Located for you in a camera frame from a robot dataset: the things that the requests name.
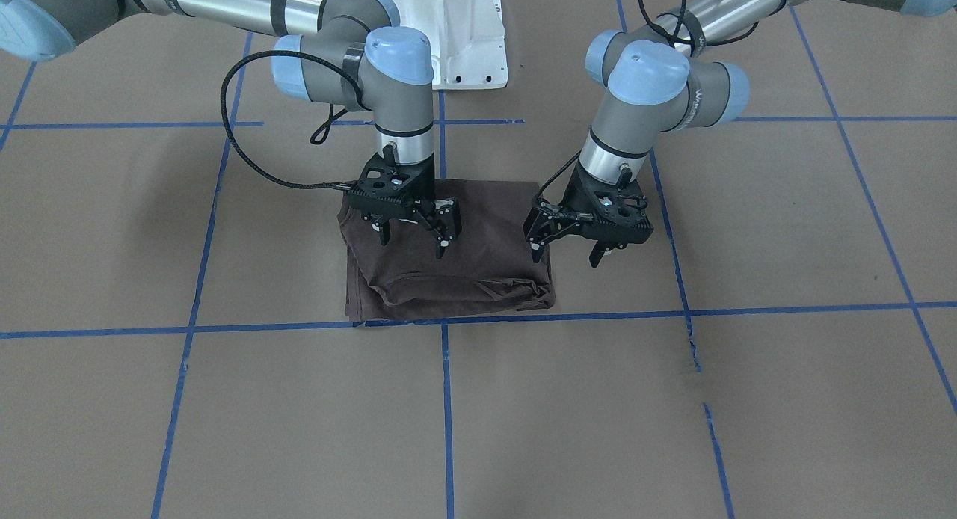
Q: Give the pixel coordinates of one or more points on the brown t-shirt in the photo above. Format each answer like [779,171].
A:
[488,269]

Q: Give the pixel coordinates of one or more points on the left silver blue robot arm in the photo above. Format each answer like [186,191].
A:
[654,83]

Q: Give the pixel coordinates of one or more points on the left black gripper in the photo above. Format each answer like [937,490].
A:
[576,191]

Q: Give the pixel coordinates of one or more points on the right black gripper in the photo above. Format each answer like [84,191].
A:
[423,181]

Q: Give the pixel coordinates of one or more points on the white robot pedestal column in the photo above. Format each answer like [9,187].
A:
[467,41]

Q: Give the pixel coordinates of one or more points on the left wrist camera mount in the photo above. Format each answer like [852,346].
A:
[620,214]

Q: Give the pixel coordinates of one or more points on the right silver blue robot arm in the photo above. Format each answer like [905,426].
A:
[353,55]

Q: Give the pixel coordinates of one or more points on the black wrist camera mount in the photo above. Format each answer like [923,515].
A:
[386,190]

